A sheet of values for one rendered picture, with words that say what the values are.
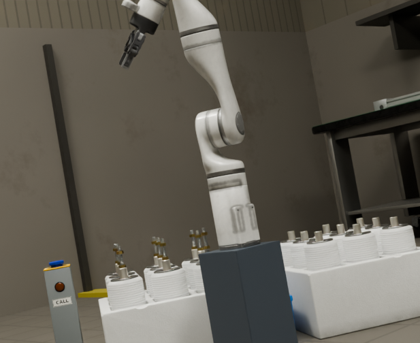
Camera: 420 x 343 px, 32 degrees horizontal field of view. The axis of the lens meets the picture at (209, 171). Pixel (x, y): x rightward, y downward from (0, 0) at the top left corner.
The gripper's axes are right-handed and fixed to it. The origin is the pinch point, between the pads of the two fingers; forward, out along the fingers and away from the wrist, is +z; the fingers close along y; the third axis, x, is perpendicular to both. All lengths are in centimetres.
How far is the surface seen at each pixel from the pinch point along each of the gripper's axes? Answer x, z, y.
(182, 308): -38, 50, -26
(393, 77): -204, -66, 286
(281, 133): -160, 6, 317
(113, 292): -21, 54, -20
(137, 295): -27, 52, -22
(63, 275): -8, 57, -15
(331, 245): -71, 19, -20
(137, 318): -29, 56, -27
